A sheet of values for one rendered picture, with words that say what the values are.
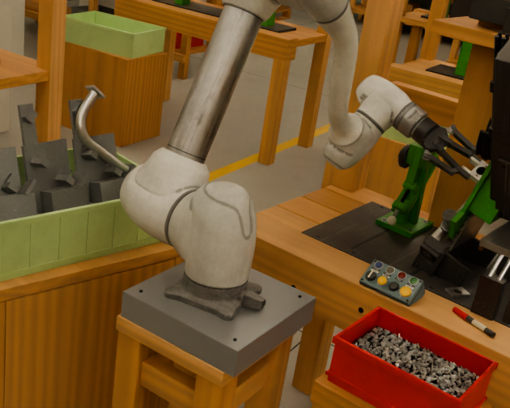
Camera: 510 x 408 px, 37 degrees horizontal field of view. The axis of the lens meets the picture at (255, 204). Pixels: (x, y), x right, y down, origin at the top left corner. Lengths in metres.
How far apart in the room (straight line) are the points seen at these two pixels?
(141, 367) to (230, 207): 0.47
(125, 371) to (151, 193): 0.44
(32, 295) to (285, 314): 0.70
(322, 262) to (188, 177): 0.51
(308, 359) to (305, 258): 0.99
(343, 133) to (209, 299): 0.65
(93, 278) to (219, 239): 0.60
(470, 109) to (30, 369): 1.51
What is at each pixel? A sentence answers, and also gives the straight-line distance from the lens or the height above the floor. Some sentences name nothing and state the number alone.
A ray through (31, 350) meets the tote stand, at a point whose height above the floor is 0.58.
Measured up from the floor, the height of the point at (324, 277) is 0.88.
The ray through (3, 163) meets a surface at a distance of 2.32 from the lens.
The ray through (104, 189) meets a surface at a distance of 2.39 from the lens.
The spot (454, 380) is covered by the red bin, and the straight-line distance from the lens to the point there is 1.81.
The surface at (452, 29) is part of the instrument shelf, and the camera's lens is 2.34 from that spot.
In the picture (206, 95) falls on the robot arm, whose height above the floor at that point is 1.35.
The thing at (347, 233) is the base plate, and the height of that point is 0.90.
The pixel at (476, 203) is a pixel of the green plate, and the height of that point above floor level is 1.14.
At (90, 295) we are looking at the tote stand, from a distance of 2.23.
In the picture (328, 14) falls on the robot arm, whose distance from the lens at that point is 1.84.
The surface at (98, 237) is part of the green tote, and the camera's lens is 2.21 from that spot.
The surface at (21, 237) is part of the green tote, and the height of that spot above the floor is 0.91.
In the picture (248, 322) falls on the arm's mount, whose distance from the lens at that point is 1.77.
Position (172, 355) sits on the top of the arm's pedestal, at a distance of 1.79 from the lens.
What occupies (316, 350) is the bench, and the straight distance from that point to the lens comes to 3.03.
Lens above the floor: 1.84
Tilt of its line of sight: 23 degrees down
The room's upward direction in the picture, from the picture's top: 9 degrees clockwise
